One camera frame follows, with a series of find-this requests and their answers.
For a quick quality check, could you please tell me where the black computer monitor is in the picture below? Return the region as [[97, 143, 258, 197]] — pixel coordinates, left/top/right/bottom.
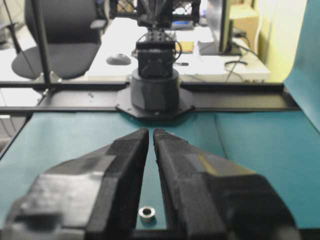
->
[[198, 0, 242, 56]]

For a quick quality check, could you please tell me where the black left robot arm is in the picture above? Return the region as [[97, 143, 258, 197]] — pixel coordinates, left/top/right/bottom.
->
[[109, 0, 201, 120]]

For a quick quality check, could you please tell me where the black vertical frame post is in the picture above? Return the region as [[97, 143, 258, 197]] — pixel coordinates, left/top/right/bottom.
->
[[32, 0, 62, 84]]

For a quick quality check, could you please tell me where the black office chair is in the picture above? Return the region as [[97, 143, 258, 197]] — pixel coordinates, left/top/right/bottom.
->
[[11, 0, 108, 80]]

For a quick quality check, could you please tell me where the white desk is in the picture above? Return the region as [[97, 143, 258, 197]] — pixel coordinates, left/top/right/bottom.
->
[[86, 18, 271, 83]]

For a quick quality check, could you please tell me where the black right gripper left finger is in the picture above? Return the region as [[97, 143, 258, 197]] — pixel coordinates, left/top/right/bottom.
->
[[1, 128, 149, 240]]

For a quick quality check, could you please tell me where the black metal frame rail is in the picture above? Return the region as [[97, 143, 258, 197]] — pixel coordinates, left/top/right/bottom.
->
[[0, 82, 299, 119]]

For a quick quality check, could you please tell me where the cardboard box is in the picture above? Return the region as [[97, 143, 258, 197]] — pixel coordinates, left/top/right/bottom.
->
[[230, 4, 259, 50]]

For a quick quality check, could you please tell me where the silver metal washer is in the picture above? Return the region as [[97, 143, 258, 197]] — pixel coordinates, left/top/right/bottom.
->
[[138, 206, 156, 223]]

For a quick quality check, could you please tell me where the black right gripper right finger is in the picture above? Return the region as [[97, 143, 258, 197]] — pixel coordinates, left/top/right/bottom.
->
[[153, 128, 301, 240]]

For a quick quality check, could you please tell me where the grey computer mouse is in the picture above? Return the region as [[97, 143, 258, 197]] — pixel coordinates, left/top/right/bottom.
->
[[106, 53, 132, 66]]

